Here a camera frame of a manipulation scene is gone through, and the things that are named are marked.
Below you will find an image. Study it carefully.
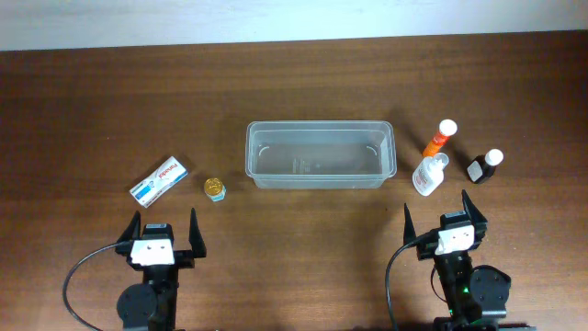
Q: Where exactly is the white squeeze bottle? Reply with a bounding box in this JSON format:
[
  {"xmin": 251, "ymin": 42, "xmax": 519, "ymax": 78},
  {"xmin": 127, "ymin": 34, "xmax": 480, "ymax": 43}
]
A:
[{"xmin": 413, "ymin": 153, "xmax": 449, "ymax": 197}]

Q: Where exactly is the small gold-lid jar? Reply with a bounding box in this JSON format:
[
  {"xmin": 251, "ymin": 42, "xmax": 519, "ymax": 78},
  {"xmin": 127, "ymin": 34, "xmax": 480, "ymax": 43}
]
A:
[{"xmin": 204, "ymin": 177, "xmax": 226, "ymax": 201}]

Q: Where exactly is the clear plastic container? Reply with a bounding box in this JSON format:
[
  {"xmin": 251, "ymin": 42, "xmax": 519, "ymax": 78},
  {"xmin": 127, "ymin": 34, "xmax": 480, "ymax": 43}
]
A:
[{"xmin": 245, "ymin": 120, "xmax": 397, "ymax": 189}]

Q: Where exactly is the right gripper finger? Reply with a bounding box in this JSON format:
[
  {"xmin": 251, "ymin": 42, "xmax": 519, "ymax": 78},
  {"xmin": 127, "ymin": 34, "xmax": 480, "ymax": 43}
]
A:
[
  {"xmin": 403, "ymin": 204, "xmax": 416, "ymax": 245},
  {"xmin": 461, "ymin": 189, "xmax": 488, "ymax": 226}
]

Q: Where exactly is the white Panadol box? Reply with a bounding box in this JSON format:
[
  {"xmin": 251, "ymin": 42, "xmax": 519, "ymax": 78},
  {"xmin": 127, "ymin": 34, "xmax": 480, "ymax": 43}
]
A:
[{"xmin": 129, "ymin": 156, "xmax": 188, "ymax": 208}]

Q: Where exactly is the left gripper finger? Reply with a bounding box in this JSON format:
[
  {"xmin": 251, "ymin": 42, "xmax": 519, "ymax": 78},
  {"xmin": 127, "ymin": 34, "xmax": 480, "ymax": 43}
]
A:
[
  {"xmin": 188, "ymin": 208, "xmax": 207, "ymax": 257},
  {"xmin": 118, "ymin": 211, "xmax": 141, "ymax": 243}
]

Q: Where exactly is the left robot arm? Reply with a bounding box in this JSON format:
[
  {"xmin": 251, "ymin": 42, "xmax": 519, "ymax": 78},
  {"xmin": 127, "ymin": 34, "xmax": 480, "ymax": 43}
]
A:
[{"xmin": 115, "ymin": 210, "xmax": 207, "ymax": 330}]

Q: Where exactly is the black cable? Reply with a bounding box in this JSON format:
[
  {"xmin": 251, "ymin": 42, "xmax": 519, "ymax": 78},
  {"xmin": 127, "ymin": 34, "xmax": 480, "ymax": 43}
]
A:
[
  {"xmin": 62, "ymin": 240, "xmax": 134, "ymax": 331},
  {"xmin": 384, "ymin": 232, "xmax": 437, "ymax": 331}
]

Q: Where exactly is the left black cable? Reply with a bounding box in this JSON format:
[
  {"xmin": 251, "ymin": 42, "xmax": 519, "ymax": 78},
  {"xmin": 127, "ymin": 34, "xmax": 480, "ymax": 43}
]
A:
[{"xmin": 62, "ymin": 240, "xmax": 134, "ymax": 331}]

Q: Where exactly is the right black cable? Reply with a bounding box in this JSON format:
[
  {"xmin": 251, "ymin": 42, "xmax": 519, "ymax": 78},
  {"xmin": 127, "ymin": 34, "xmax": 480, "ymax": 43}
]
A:
[{"xmin": 384, "ymin": 232, "xmax": 437, "ymax": 331}]

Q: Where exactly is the orange tube white cap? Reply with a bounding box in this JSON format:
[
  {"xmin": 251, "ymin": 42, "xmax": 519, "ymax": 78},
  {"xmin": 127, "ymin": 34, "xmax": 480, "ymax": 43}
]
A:
[{"xmin": 422, "ymin": 119, "xmax": 458, "ymax": 157}]

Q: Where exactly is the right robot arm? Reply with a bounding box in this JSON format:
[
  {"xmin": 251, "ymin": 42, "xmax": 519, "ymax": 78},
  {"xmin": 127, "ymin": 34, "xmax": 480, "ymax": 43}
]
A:
[{"xmin": 401, "ymin": 191, "xmax": 533, "ymax": 331}]

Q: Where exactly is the dark brown medicine bottle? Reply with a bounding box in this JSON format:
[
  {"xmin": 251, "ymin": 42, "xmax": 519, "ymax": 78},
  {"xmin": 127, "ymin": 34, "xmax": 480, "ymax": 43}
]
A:
[{"xmin": 467, "ymin": 149, "xmax": 504, "ymax": 184}]

